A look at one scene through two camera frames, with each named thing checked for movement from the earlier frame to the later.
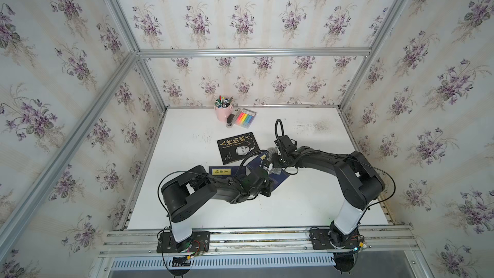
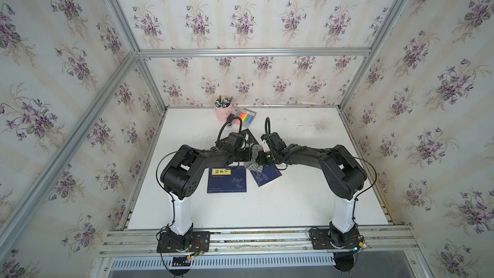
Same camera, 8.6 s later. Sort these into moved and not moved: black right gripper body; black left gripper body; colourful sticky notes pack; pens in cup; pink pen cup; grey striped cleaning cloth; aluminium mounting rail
Moved: black left gripper body; grey striped cleaning cloth; black right gripper body
Not moved: aluminium mounting rail; pens in cup; colourful sticky notes pack; pink pen cup
